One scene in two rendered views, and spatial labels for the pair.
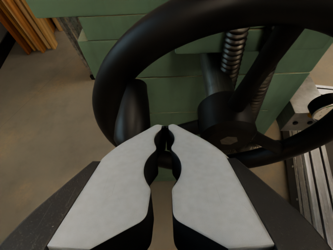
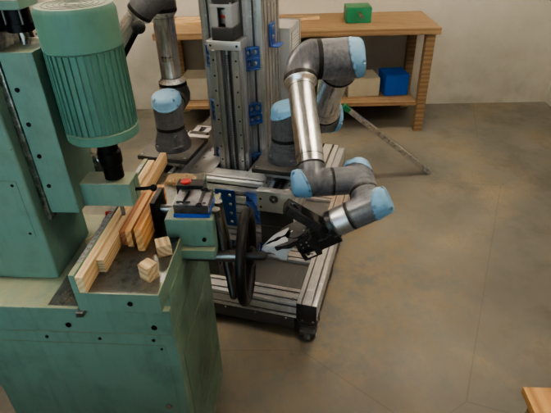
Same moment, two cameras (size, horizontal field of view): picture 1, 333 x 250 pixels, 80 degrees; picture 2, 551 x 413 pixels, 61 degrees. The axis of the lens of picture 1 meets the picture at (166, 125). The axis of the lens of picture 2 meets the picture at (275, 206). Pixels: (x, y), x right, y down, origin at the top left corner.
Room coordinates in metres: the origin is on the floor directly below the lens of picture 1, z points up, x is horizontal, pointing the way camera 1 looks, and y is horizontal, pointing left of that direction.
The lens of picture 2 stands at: (0.01, 1.01, 1.68)
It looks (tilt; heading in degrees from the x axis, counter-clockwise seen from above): 33 degrees down; 271
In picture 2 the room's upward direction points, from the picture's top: 2 degrees counter-clockwise
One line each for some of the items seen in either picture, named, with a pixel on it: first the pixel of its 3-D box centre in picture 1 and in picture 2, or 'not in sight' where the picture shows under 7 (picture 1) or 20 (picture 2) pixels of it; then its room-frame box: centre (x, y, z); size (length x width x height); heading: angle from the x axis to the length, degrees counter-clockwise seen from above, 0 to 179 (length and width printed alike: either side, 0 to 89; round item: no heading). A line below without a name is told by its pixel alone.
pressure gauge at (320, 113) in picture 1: (323, 108); not in sight; (0.24, -0.33, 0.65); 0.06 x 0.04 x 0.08; 87
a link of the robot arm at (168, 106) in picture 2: not in sight; (168, 108); (0.48, -0.81, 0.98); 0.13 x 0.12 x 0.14; 89
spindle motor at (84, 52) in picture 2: not in sight; (89, 74); (0.46, -0.09, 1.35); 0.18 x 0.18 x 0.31
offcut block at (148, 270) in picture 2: not in sight; (148, 270); (0.35, 0.12, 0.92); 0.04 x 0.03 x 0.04; 144
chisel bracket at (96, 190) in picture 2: not in sight; (111, 190); (0.48, -0.09, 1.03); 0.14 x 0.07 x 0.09; 177
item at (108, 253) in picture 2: not in sight; (138, 201); (0.46, -0.20, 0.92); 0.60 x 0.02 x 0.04; 87
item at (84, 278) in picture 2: not in sight; (123, 215); (0.48, -0.12, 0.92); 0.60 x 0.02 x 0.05; 87
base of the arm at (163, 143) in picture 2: not in sight; (171, 135); (0.48, -0.80, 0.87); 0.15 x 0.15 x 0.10
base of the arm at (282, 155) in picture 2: not in sight; (286, 147); (0.00, -0.67, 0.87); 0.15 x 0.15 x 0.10
